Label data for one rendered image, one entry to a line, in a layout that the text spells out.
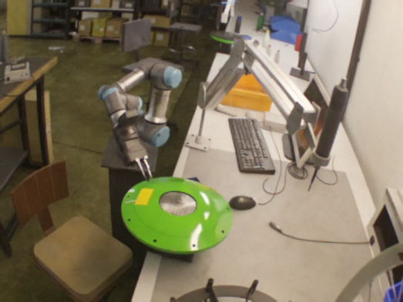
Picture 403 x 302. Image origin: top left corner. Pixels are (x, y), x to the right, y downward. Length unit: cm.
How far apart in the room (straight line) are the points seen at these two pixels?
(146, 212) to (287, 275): 48
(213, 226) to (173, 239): 12
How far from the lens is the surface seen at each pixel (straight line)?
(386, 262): 43
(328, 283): 112
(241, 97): 195
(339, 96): 72
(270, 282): 105
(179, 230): 90
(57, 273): 137
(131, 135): 109
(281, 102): 92
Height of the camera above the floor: 172
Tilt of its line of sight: 31 degrees down
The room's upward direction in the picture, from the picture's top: 9 degrees clockwise
